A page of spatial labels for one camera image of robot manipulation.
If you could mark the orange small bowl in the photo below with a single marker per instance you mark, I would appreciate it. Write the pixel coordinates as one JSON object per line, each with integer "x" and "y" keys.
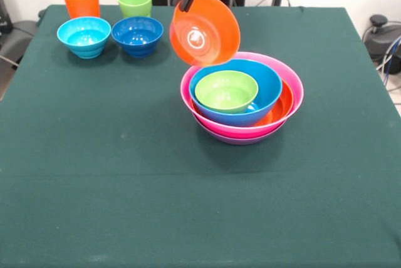
{"x": 219, "y": 23}

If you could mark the green small bowl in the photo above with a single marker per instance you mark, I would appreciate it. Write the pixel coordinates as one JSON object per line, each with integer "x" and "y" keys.
{"x": 225, "y": 92}

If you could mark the green plastic cup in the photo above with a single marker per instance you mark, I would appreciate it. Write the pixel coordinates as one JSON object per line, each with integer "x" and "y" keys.
{"x": 134, "y": 3}

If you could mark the dark blue small bowl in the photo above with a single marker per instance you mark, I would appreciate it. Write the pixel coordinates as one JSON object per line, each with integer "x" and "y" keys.
{"x": 138, "y": 34}

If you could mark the orange plastic cup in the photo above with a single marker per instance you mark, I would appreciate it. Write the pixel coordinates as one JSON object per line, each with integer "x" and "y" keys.
{"x": 82, "y": 5}

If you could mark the light blue small bowl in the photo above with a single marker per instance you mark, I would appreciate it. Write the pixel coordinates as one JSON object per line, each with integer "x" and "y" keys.
{"x": 84, "y": 34}

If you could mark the blue medium bowl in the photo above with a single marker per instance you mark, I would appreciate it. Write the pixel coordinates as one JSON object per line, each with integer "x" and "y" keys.
{"x": 269, "y": 86}

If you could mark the pink large bowl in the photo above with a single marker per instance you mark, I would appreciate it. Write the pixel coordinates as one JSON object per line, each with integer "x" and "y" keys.
{"x": 233, "y": 131}

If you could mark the orange medium bowl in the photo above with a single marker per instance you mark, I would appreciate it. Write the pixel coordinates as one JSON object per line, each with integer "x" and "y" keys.
{"x": 280, "y": 111}

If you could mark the purple large bowl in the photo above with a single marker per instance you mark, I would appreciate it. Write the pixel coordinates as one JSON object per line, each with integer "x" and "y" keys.
{"x": 239, "y": 141}

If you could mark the black floor stand base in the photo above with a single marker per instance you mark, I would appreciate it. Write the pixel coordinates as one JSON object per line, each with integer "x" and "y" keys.
{"x": 382, "y": 39}
{"x": 15, "y": 39}

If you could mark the dark green tablecloth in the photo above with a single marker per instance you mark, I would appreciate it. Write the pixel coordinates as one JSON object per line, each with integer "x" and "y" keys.
{"x": 62, "y": 218}

